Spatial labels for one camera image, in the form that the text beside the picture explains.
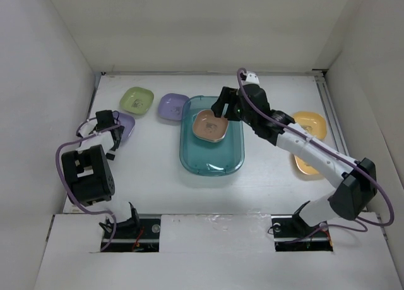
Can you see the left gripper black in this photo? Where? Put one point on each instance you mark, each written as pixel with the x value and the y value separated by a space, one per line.
pixel 120 131

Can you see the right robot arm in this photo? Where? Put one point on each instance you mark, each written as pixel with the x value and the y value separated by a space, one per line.
pixel 350 178

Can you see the yellow plate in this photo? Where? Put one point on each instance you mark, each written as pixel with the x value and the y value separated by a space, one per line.
pixel 305 168
pixel 312 123

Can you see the brown square plate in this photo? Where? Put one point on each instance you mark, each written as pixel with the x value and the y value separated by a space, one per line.
pixel 208 127

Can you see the purple square plate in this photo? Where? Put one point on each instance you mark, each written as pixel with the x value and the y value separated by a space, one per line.
pixel 170 107
pixel 127 121

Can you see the teal transparent plastic bin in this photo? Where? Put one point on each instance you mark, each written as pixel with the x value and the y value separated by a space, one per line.
pixel 206 158

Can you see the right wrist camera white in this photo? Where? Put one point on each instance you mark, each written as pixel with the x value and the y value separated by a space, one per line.
pixel 249 78

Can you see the aluminium rail right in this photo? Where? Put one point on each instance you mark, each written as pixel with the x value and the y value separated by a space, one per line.
pixel 330 114

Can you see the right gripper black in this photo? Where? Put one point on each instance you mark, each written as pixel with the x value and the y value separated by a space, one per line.
pixel 227 95

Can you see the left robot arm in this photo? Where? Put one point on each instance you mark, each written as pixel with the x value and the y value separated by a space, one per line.
pixel 86 169

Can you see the green square plate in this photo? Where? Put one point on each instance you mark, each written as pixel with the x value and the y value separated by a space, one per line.
pixel 137 100

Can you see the front mounting rail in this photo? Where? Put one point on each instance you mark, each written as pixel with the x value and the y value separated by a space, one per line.
pixel 254 233

